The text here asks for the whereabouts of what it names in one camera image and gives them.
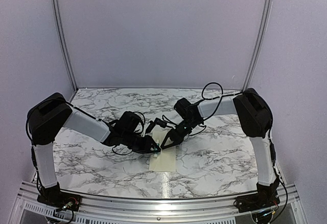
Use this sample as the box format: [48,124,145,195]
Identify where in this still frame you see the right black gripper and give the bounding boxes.
[161,118,201,149]

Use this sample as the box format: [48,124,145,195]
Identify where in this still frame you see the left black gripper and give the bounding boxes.
[122,131,161,154]

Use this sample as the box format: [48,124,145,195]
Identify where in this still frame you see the cream paper envelope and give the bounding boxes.
[149,130,176,172]

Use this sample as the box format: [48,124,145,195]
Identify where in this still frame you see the green white glue stick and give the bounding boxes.
[153,139,161,158]

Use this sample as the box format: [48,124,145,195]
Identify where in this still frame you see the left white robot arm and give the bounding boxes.
[25,93,161,206]

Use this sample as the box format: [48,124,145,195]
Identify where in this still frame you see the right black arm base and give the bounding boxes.
[233,177,281,213]

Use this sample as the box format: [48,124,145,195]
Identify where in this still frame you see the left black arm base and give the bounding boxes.
[36,172,81,212]

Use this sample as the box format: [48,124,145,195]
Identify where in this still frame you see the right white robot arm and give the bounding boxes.
[160,88,280,208]

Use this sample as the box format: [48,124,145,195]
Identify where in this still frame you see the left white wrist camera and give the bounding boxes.
[145,121,156,133]

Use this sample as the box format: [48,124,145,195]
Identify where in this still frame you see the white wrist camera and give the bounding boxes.
[154,118,167,128]
[145,121,156,133]

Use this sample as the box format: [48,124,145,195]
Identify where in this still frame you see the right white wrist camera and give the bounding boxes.
[154,118,167,128]

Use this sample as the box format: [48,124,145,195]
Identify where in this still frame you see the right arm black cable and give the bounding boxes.
[163,82,288,209]

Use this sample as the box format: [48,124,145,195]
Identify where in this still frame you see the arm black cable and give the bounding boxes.
[25,98,148,155]
[163,82,288,209]

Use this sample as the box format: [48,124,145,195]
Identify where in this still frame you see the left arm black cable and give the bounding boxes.
[25,98,148,155]

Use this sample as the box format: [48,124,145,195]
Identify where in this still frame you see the front aluminium table rail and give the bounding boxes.
[8,182,308,223]

